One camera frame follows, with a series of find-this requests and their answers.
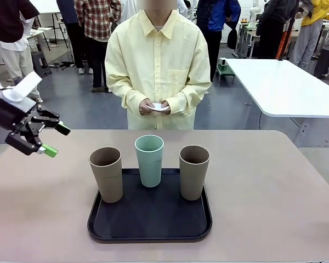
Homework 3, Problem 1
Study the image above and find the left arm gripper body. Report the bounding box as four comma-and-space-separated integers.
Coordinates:
0, 96, 38, 133

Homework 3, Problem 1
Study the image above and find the brown tall cup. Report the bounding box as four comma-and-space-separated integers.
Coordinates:
88, 147, 124, 204
179, 145, 211, 201

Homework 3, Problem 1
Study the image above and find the white scalloped paper coaster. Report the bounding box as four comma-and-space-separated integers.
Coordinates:
146, 102, 169, 112

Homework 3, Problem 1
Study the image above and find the mint green tall cup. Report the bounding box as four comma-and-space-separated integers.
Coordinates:
134, 135, 165, 188

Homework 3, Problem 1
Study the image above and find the person's right forearm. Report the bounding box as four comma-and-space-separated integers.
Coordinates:
106, 79, 148, 110

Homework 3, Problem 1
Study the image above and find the person's left forearm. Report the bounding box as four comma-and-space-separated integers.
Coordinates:
168, 79, 212, 116

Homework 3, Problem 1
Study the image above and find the person's right hand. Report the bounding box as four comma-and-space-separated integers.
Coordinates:
138, 98, 157, 116

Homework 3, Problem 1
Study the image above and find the person's left hand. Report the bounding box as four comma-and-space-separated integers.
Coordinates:
160, 100, 172, 116

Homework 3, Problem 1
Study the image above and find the grey step stool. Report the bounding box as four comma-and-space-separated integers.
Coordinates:
31, 50, 52, 78

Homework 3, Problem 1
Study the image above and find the bystander in navy top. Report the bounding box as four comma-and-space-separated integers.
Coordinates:
56, 0, 86, 75

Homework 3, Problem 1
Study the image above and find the white background desk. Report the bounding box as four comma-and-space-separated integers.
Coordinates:
24, 26, 54, 53

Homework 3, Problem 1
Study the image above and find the large white table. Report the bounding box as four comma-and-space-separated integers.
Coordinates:
224, 58, 329, 150

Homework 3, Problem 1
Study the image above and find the bystander in maroon top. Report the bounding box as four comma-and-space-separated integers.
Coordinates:
0, 0, 42, 102

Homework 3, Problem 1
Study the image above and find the bystander in dark trousers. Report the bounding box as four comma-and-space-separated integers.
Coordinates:
314, 21, 329, 79

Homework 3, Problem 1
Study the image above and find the bystander in plaid shirt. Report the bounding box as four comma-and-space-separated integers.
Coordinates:
73, 0, 121, 93

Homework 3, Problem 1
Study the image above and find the orange and black pole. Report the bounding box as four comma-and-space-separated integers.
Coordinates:
275, 16, 294, 61

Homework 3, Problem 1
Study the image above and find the person in yellow shirt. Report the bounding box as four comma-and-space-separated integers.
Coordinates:
104, 0, 212, 130

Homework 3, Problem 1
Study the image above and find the small green stand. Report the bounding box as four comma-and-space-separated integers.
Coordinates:
215, 65, 236, 84

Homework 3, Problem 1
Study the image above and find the bystander in black jacket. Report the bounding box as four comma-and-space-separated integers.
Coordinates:
255, 0, 299, 60

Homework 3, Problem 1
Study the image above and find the bystander in yellow jacket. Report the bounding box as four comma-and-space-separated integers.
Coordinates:
289, 0, 329, 69

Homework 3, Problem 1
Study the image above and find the black plastic tray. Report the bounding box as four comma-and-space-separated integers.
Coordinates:
87, 168, 213, 244

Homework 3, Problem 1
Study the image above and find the black hanging bag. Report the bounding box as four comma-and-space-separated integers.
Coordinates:
226, 27, 239, 50

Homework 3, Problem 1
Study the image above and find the bystander in blue jacket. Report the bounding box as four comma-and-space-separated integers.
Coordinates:
196, 0, 241, 83

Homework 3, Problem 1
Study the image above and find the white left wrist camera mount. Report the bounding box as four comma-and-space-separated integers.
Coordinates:
0, 71, 43, 112

